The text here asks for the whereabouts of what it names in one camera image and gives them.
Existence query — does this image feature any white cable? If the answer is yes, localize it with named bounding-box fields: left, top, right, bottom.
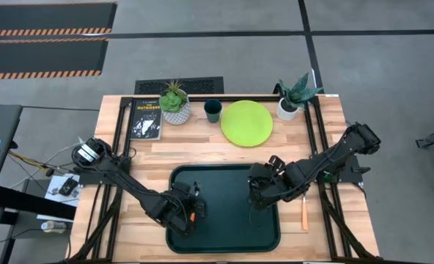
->
left=10, top=136, right=89, bottom=188

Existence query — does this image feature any yellow cable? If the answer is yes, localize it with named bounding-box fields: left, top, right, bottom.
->
left=7, top=150, right=51, bottom=172

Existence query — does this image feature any dark green plastic tray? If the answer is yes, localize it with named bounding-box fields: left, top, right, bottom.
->
left=165, top=164, right=281, bottom=254

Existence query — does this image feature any black paperback book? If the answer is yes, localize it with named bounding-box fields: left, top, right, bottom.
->
left=129, top=98, right=163, bottom=142

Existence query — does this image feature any black floor vent grille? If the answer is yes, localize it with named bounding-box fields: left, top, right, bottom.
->
left=134, top=76, right=225, bottom=95

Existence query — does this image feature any white paper sheet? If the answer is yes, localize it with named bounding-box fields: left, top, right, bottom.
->
left=37, top=174, right=81, bottom=223

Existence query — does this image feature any clear plastic bottle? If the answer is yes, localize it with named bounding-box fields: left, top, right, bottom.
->
left=40, top=220, right=67, bottom=235

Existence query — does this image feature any small black controller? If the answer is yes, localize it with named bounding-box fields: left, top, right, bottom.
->
left=58, top=177, right=79, bottom=197

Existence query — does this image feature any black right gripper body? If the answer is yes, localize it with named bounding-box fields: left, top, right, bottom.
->
left=264, top=155, right=299, bottom=210

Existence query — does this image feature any dark green plastic cup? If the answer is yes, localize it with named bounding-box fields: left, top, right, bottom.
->
left=203, top=98, right=223, bottom=124

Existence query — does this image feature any black hazard-striped floor mat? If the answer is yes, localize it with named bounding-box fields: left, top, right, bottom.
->
left=0, top=37, right=110, bottom=81
left=0, top=1, right=118, bottom=37

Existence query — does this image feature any black desk crossbar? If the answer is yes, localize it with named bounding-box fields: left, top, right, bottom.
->
left=0, top=185, right=77, bottom=221

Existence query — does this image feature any grey side desk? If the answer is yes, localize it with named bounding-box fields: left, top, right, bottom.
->
left=0, top=104, right=23, bottom=210

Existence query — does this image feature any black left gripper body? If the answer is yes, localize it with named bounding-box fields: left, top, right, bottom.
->
left=164, top=181, right=207, bottom=238

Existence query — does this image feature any succulent in patterned white pot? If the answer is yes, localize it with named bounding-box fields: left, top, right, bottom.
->
left=158, top=78, right=192, bottom=126

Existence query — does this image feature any spiky plant in white pot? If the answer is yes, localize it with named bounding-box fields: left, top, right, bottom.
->
left=275, top=72, right=324, bottom=122

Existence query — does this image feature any lime green round plate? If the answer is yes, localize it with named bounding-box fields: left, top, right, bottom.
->
left=220, top=100, right=274, bottom=148

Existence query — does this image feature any orange-handled metal fork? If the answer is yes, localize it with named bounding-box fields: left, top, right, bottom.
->
left=300, top=193, right=309, bottom=232

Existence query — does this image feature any black aluminium table frame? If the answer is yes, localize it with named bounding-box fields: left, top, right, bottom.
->
left=65, top=93, right=383, bottom=263

